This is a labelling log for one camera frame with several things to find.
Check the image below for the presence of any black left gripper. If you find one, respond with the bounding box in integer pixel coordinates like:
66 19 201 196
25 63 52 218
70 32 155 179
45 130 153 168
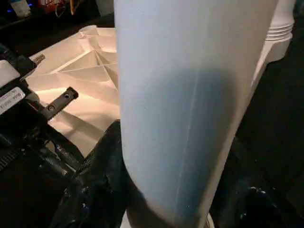
0 85 84 178

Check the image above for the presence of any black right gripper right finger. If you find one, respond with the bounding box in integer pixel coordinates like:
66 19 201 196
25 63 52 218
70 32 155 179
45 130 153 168
209 142 304 228

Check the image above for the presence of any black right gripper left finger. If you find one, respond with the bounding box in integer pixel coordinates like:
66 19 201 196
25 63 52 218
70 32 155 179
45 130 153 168
48 119 135 228

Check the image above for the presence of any white plastic table top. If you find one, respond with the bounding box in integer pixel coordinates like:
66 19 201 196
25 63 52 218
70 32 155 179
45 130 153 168
25 25 293 159

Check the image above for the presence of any white plastic table leg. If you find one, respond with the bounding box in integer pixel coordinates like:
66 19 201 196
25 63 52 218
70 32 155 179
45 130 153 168
113 0 279 228
265 0 296 42

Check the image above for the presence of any black glossy mat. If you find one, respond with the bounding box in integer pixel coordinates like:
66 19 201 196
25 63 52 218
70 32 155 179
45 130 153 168
0 9 304 228

